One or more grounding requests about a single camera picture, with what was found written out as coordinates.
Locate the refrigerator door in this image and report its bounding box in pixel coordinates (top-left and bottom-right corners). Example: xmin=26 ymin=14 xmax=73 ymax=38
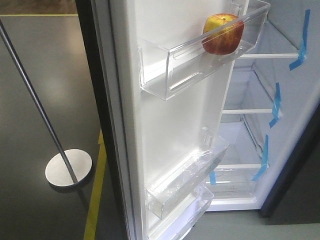
xmin=75 ymin=0 xmax=257 ymax=240

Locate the red yellow apple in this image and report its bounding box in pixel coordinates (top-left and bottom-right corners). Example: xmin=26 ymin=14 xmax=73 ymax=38
xmin=201 ymin=13 xmax=245 ymax=56

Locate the clear upper door bin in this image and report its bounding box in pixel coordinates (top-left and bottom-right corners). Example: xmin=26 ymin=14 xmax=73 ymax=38
xmin=135 ymin=0 xmax=271 ymax=101

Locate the clear door bin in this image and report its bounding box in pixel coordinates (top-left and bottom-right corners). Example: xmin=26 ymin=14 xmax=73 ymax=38
xmin=146 ymin=183 xmax=214 ymax=240
xmin=145 ymin=135 xmax=229 ymax=220
xmin=135 ymin=0 xmax=271 ymax=101

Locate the clear middle door bin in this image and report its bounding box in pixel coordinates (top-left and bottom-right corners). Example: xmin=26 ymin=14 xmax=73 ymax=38
xmin=145 ymin=135 xmax=229 ymax=220

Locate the blue tape strip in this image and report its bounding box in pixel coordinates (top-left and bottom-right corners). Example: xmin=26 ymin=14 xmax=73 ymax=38
xmin=209 ymin=171 xmax=217 ymax=186
xmin=269 ymin=82 xmax=282 ymax=128
xmin=251 ymin=134 xmax=269 ymax=182
xmin=289 ymin=9 xmax=311 ymax=71

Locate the silver stanchion pole stand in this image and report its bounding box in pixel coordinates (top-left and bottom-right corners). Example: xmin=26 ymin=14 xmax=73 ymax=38
xmin=0 ymin=19 xmax=93 ymax=188

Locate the clear lower door bin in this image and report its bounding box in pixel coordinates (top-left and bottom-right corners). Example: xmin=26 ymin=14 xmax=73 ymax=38
xmin=146 ymin=183 xmax=214 ymax=240

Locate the dark grey refrigerator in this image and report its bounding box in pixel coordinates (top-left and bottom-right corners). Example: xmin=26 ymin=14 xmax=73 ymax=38
xmin=206 ymin=0 xmax=320 ymax=217

